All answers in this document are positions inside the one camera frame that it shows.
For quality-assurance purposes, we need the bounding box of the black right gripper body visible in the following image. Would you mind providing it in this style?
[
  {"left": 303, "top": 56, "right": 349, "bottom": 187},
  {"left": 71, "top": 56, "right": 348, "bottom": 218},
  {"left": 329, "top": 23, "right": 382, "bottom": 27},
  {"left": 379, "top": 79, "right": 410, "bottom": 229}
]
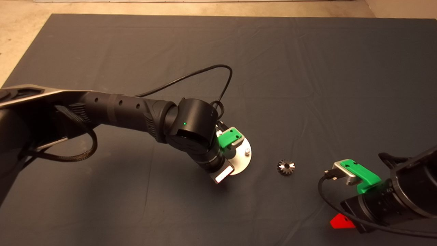
[{"left": 340, "top": 178, "right": 403, "bottom": 234}]

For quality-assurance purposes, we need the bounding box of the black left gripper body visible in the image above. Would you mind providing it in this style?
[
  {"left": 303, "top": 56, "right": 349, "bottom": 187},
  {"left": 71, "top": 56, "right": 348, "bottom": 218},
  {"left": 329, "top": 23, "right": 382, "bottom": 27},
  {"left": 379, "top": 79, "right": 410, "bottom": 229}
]
[{"left": 195, "top": 149, "right": 235, "bottom": 185}]

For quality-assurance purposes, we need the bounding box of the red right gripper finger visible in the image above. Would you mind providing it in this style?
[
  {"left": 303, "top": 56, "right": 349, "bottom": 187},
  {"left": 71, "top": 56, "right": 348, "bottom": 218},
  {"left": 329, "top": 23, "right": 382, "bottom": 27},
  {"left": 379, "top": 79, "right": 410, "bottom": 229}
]
[{"left": 330, "top": 214, "right": 355, "bottom": 229}]

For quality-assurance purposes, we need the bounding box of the round metal carrier plate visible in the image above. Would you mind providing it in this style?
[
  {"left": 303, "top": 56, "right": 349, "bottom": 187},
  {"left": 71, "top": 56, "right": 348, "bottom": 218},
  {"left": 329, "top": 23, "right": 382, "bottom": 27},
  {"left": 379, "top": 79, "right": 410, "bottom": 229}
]
[{"left": 224, "top": 137, "right": 252, "bottom": 176}]

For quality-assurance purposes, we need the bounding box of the small steel planetary gear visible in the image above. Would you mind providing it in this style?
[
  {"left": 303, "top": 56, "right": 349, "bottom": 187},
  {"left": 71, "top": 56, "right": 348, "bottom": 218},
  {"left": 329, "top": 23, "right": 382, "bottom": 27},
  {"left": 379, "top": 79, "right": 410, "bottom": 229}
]
[{"left": 276, "top": 159, "right": 296, "bottom": 176}]

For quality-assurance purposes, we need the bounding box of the dark grey table cloth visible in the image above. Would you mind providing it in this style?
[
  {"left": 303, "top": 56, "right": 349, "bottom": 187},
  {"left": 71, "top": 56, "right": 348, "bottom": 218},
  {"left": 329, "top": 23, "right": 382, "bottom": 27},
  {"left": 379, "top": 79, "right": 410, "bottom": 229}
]
[{"left": 0, "top": 14, "right": 437, "bottom": 246}]

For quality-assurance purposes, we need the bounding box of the green left camera mount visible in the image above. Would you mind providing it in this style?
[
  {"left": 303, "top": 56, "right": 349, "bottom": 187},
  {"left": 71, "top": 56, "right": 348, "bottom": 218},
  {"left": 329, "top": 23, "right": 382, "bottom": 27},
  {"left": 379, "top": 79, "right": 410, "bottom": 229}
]
[{"left": 217, "top": 127, "right": 243, "bottom": 149}]

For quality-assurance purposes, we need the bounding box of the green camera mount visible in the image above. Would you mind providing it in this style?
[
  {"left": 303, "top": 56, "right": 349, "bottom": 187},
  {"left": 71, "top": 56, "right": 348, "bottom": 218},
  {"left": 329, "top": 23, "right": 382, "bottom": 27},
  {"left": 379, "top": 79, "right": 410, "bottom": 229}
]
[
  {"left": 217, "top": 127, "right": 243, "bottom": 149},
  {"left": 340, "top": 159, "right": 382, "bottom": 194}
]

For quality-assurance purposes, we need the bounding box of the green right camera mount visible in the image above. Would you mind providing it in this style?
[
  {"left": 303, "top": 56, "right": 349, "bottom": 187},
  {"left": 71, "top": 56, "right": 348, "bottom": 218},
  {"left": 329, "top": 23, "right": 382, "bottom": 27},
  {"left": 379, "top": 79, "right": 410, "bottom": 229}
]
[{"left": 340, "top": 159, "right": 382, "bottom": 194}]

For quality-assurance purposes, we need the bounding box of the silver left camera box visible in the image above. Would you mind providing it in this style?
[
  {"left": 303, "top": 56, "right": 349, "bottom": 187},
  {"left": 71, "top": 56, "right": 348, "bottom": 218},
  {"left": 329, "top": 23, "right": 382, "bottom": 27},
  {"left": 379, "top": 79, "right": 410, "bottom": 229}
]
[{"left": 225, "top": 132, "right": 245, "bottom": 151}]

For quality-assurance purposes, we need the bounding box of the silver camera box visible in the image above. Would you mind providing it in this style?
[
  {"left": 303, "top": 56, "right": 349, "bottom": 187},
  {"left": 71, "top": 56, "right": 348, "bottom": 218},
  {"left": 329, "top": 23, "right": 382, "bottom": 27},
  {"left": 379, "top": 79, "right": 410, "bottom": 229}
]
[
  {"left": 332, "top": 161, "right": 357, "bottom": 186},
  {"left": 225, "top": 132, "right": 245, "bottom": 151}
]

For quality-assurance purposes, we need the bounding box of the silver right camera box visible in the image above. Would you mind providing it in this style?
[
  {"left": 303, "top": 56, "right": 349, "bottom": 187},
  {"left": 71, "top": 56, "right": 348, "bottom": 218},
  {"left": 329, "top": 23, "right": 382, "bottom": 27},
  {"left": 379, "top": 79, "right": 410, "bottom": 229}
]
[{"left": 332, "top": 161, "right": 357, "bottom": 186}]

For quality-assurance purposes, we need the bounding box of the black right arm cable loop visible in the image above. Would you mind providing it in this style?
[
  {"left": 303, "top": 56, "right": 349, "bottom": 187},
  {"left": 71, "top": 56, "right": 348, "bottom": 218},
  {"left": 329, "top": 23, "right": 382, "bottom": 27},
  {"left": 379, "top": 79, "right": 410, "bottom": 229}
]
[{"left": 378, "top": 152, "right": 410, "bottom": 169}]

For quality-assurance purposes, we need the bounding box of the black left camera cable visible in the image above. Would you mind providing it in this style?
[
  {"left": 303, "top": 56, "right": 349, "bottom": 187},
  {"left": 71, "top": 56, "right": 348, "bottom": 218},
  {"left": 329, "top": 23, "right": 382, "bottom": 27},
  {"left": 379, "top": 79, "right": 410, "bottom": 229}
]
[{"left": 135, "top": 64, "right": 233, "bottom": 121}]

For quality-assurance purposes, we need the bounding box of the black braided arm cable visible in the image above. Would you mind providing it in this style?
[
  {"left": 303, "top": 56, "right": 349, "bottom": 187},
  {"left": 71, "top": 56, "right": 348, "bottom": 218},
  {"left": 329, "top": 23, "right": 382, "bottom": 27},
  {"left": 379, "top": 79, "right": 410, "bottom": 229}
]
[{"left": 29, "top": 106, "right": 98, "bottom": 162}]

